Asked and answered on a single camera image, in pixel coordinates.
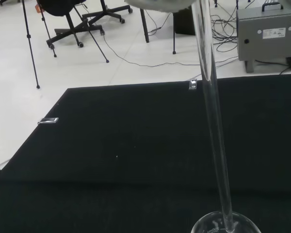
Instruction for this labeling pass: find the black floor cable tangle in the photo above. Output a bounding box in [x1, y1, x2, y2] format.
[209, 14, 241, 53]

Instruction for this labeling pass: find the black office chair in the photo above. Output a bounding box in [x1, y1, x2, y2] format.
[35, 0, 133, 50]

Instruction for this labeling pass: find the grey metal control box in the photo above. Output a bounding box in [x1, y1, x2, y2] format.
[236, 1, 291, 73]

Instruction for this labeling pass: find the thin grey floor cable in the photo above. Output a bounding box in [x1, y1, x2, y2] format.
[102, 35, 239, 68]

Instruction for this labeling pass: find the black table leg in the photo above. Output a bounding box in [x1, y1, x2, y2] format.
[139, 8, 150, 44]
[172, 11, 178, 55]

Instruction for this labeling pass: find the black tripod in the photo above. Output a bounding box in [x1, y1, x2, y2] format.
[21, 0, 111, 89]

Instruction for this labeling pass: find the black bench cloth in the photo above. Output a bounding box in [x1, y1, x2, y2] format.
[0, 72, 291, 233]

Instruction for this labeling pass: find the clear glass beaker with water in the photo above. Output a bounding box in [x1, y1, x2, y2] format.
[191, 210, 261, 233]

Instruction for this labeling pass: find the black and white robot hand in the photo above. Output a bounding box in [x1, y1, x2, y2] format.
[124, 0, 197, 12]

